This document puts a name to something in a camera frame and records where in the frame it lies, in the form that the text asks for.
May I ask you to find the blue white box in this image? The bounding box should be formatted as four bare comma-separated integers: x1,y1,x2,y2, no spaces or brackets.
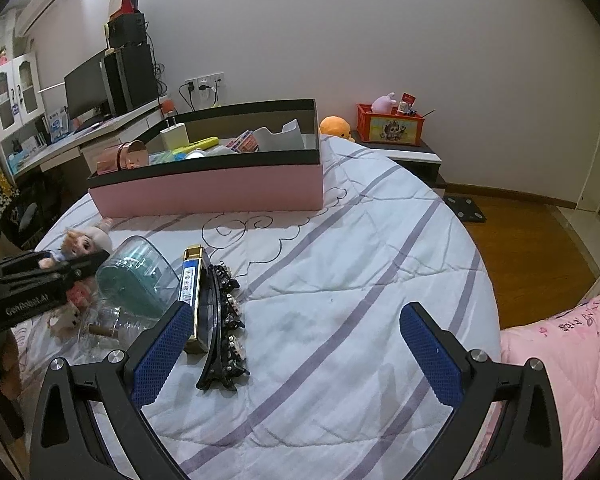
47,110,70,143

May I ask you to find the black computer tower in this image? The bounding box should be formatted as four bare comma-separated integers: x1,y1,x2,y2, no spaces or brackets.
102,42,160,116

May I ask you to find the rose gold cylindrical tin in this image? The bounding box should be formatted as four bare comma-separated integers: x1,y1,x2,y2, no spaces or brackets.
96,140,150,173

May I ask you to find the blue and gold harmonica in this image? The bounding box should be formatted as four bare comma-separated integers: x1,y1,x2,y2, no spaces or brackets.
177,244,212,356

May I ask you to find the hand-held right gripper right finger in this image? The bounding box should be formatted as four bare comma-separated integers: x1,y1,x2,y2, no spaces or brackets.
399,301,565,480

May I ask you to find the black bathroom scale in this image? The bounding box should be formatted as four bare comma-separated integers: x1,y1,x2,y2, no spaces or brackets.
442,195,488,223

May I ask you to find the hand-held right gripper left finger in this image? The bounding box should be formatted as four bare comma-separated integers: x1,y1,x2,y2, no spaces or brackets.
30,301,195,480

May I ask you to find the pink box with black rim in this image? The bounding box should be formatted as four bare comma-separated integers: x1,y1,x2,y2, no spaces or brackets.
87,98,325,217

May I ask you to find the red pointed item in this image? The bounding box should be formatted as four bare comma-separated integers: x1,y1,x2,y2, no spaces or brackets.
109,0,140,23

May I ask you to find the white glass door cabinet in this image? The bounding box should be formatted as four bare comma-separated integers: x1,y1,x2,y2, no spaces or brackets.
0,52,46,131

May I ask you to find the white power adapter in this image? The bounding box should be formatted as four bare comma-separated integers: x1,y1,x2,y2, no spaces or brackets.
160,116,190,152

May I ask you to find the orange plush toy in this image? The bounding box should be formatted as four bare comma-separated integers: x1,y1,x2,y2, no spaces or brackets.
319,116,356,143

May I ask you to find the white desk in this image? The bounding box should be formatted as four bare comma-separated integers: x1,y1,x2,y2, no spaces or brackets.
0,95,168,181

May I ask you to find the black computer monitor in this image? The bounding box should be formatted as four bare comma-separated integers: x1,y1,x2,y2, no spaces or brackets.
63,50,111,121

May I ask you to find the white plastic gadget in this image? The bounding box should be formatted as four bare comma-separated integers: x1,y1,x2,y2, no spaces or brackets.
252,119,303,152

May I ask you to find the pink patterned packet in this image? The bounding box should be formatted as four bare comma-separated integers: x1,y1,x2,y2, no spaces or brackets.
225,130,258,153

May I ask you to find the yellow black patterned cloth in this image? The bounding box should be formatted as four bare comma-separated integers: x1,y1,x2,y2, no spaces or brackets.
0,160,21,211

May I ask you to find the black box on tower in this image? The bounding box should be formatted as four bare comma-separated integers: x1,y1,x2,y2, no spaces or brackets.
106,12,147,50

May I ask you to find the black power cable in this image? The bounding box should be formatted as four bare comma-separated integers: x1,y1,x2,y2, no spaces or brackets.
178,82,218,111

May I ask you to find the black office chair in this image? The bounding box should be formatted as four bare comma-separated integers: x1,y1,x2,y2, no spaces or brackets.
0,175,61,251

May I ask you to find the pink printed quilt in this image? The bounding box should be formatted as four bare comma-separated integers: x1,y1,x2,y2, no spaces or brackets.
472,282,600,480

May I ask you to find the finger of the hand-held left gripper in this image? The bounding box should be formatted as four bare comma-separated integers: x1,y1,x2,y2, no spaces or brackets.
0,254,48,276
35,252,110,292

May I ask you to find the red storage crate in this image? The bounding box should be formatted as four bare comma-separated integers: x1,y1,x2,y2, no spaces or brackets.
356,103,426,147

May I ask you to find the small doll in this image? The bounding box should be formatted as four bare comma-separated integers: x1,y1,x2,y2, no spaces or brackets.
37,217,115,271

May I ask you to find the black and white nightstand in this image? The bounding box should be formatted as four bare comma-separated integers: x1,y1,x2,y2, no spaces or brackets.
352,135,448,191

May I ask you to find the yellow highlighter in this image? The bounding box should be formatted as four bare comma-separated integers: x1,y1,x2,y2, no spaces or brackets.
172,136,218,156

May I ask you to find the black hair clip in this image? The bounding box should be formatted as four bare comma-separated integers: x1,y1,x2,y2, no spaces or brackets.
196,261,251,393

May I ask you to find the white wall socket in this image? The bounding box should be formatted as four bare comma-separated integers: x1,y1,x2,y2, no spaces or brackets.
184,74,226,92

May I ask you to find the white door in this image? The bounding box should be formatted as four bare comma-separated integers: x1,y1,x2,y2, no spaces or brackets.
555,35,600,241

